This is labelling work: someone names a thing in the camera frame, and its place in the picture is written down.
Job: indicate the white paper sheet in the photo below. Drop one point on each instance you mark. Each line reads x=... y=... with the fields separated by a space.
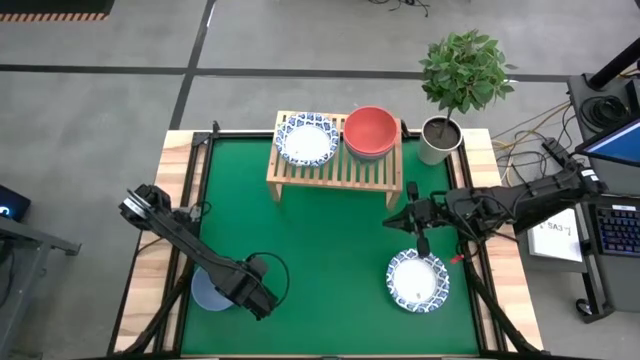
x=555 y=237

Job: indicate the pink bowl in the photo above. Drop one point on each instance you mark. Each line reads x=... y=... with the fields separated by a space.
x=374 y=157

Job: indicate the small green leafy tree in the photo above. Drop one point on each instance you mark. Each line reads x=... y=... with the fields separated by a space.
x=465 y=70

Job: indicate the black device with blue light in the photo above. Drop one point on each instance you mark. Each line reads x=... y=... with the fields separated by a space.
x=12 y=202

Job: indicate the light blue plate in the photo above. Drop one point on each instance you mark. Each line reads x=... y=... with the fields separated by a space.
x=202 y=295

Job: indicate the blue patterned white plate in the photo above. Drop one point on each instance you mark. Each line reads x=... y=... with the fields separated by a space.
x=417 y=280
x=306 y=142

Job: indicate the white cylindrical plant pot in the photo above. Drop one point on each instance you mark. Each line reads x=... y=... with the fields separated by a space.
x=430 y=152

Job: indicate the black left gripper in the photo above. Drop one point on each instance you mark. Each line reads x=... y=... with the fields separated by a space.
x=252 y=292

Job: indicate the grey equipment cart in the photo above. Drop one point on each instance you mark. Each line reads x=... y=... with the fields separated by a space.
x=615 y=285

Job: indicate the black round post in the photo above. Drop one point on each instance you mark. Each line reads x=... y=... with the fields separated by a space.
x=615 y=62

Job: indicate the coral red bowl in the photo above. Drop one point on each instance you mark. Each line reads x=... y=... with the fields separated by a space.
x=370 y=130

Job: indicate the laptop with blue screen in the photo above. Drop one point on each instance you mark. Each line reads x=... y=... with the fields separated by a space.
x=617 y=145

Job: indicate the small red tag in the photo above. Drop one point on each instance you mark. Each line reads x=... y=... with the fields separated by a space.
x=456 y=259

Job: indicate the black backlit keyboard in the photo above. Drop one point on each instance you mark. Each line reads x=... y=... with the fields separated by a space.
x=620 y=230

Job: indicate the grey metal stand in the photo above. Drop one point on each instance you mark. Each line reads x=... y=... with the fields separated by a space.
x=35 y=240

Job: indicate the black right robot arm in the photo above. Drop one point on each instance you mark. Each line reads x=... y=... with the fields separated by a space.
x=540 y=192

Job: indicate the wooden slatted shelf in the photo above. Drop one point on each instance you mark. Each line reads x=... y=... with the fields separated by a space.
x=345 y=175

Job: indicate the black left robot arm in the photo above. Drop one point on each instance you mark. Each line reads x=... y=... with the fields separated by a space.
x=185 y=235

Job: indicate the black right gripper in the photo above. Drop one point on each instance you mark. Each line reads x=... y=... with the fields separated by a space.
x=430 y=212

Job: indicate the green table mat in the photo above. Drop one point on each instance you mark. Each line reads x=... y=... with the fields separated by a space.
x=325 y=280

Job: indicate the black power strip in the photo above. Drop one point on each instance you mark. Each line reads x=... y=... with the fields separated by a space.
x=556 y=152

